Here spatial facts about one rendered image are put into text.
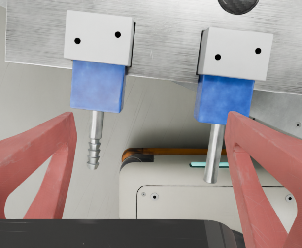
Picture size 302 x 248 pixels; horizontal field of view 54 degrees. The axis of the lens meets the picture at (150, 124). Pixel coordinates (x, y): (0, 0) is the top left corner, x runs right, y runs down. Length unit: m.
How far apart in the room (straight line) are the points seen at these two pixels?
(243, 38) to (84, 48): 0.12
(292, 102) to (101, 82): 0.20
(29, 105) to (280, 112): 1.00
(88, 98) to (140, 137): 0.90
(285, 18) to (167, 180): 0.68
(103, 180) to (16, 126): 0.39
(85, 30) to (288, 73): 0.17
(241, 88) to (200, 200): 0.69
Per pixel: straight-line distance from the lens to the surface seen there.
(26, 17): 0.29
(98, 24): 0.24
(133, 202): 0.92
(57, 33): 0.28
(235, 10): 0.28
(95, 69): 0.25
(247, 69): 0.25
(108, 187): 1.21
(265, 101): 0.34
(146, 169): 0.90
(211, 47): 0.24
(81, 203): 1.26
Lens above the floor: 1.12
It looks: 81 degrees down
